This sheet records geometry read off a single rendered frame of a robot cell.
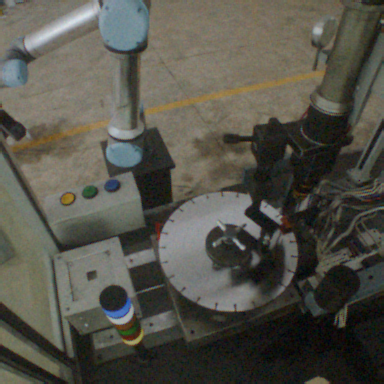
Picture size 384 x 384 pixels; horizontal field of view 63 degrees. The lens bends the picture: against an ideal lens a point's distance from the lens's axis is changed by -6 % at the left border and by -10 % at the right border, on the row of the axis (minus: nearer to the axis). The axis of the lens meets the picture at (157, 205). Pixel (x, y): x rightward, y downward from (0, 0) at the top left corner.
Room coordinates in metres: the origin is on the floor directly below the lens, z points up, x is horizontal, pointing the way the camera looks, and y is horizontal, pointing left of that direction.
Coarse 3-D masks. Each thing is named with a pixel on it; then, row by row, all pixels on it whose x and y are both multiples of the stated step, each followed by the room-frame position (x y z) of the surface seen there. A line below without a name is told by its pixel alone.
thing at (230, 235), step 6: (216, 222) 0.44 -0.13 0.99; (222, 222) 0.43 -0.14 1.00; (222, 228) 0.42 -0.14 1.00; (228, 228) 0.41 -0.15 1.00; (234, 228) 0.41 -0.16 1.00; (240, 228) 0.41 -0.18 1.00; (228, 234) 0.39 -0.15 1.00; (234, 234) 0.39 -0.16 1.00; (222, 240) 0.38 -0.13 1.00; (228, 240) 0.38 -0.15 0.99; (234, 240) 0.38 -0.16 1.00; (240, 246) 0.36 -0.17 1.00
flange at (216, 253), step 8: (232, 224) 0.45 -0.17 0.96; (208, 232) 0.43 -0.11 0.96; (216, 232) 0.43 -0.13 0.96; (240, 232) 0.42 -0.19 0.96; (208, 240) 0.41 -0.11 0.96; (216, 240) 0.41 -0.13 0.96; (240, 240) 0.40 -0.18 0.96; (248, 240) 0.40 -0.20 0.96; (208, 248) 0.39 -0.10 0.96; (216, 248) 0.39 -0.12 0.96; (224, 248) 0.38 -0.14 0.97; (232, 248) 0.37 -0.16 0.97; (248, 248) 0.37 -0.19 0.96; (216, 256) 0.37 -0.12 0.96; (224, 256) 0.36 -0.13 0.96; (232, 256) 0.36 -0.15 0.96; (240, 256) 0.36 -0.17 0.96; (248, 256) 0.36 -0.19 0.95; (224, 264) 0.35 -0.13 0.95; (232, 264) 0.34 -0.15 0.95
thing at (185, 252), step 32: (224, 192) 0.56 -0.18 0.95; (192, 224) 0.47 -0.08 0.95; (256, 224) 0.44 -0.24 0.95; (160, 256) 0.39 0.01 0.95; (192, 256) 0.38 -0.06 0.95; (256, 256) 0.35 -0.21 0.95; (288, 256) 0.34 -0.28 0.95; (192, 288) 0.30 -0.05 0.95; (224, 288) 0.29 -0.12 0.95; (256, 288) 0.28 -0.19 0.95
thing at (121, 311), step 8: (104, 288) 0.23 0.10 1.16; (112, 288) 0.23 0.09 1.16; (120, 288) 0.23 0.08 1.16; (104, 296) 0.22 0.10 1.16; (112, 296) 0.21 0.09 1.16; (120, 296) 0.21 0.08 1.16; (104, 304) 0.20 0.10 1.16; (112, 304) 0.20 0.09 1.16; (120, 304) 0.20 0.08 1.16; (128, 304) 0.20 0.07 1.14; (112, 312) 0.19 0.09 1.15; (120, 312) 0.19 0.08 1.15
